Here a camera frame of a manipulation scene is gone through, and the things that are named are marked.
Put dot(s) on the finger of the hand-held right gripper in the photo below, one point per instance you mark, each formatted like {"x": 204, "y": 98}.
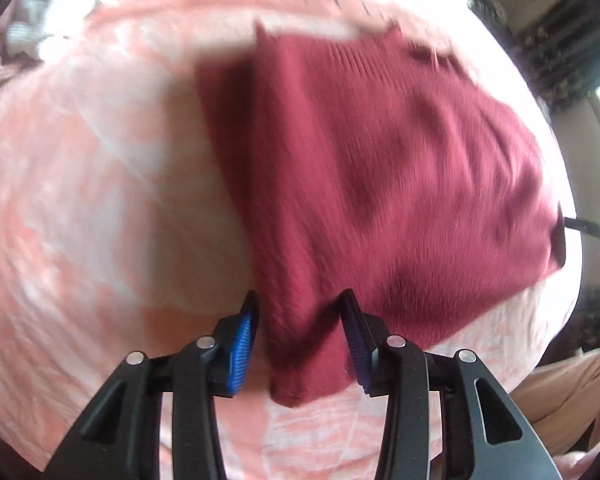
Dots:
{"x": 592, "y": 227}

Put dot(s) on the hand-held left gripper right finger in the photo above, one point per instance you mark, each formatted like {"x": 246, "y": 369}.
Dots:
{"x": 357, "y": 345}

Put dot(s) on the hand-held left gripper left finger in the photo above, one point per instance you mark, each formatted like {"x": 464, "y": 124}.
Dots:
{"x": 240, "y": 350}

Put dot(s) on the dark red knit sweater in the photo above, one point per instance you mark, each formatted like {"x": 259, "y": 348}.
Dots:
{"x": 380, "y": 185}

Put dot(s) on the person's beige trouser leg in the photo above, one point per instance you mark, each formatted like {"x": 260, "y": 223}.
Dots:
{"x": 565, "y": 395}

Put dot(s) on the dark patterned curtain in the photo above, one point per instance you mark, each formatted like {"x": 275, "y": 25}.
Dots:
{"x": 560, "y": 55}

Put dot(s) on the pink patterned bedspread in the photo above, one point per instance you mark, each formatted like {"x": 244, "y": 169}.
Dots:
{"x": 90, "y": 210}

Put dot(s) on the pink garment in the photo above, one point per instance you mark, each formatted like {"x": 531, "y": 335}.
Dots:
{"x": 0, "y": 72}

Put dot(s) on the white striped garment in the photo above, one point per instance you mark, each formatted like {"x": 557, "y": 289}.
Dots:
{"x": 50, "y": 5}

